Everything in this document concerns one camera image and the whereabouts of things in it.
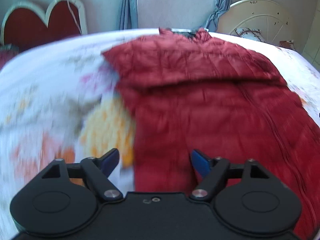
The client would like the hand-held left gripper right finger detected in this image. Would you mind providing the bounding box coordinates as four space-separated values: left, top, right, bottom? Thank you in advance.
189 149 271 202

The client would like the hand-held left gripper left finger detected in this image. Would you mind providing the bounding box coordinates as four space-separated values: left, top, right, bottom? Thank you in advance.
41 148 123 202

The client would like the red quilted jacket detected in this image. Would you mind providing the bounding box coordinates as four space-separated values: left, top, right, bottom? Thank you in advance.
101 27 318 240

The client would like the floral bed sheet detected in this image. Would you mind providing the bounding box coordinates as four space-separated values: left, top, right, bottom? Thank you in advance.
0 27 320 240

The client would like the spotted white pillow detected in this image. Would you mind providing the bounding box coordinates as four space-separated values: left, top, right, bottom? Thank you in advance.
234 27 267 42

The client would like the red heart-shaped headboard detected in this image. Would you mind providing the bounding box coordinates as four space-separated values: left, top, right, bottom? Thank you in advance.
1 0 89 49

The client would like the blue-grey curtain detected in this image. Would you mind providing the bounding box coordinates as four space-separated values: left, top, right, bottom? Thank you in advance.
205 0 237 32
117 0 139 30

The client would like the white round headboard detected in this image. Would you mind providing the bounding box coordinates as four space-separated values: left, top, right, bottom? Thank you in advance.
216 0 304 53

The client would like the white cord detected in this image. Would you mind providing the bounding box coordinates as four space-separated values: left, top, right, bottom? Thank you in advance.
66 0 82 34

